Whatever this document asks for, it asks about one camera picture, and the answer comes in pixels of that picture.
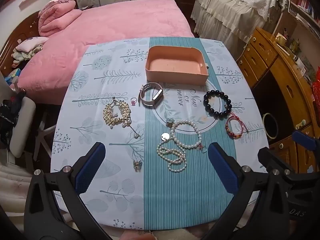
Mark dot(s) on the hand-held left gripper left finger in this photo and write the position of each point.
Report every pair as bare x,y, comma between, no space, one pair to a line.
91,166

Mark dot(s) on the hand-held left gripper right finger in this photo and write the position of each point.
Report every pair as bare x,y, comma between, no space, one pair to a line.
222,167

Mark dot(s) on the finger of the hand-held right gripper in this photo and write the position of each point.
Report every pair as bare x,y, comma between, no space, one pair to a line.
268,158
303,140

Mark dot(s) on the pink jewelry box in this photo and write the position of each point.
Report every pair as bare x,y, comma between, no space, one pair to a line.
175,65

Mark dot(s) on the dark bucket with green rim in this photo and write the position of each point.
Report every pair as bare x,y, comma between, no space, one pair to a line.
270,125

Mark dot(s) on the wooden desk with drawers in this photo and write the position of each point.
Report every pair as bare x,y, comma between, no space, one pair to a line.
282,70

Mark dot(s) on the grey chair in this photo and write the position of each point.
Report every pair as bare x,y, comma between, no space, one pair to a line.
22,125

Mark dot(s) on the blue tree print tablecloth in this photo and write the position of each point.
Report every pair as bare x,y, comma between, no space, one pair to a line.
100,80

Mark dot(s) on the cream cup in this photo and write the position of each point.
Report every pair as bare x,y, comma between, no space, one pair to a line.
280,39

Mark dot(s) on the blue packet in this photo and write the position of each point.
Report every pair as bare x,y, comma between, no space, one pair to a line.
12,76

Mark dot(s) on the pile of clothes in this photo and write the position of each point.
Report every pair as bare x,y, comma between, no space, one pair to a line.
22,56

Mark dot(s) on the row of books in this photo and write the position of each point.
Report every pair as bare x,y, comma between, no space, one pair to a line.
306,5

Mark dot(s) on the floral pillow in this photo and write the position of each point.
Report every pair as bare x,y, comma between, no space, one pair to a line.
31,43

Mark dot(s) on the pink bed blanket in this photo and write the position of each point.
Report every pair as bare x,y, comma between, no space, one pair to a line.
112,22

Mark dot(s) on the folded pink quilt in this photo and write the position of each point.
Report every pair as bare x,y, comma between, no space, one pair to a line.
56,17

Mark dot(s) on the dark wooden headboard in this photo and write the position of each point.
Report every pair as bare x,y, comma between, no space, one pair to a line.
15,32

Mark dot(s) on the cream lace covered furniture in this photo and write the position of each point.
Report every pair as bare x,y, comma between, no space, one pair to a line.
225,7

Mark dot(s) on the wooden wall shelf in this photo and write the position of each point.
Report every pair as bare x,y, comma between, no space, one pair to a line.
30,0

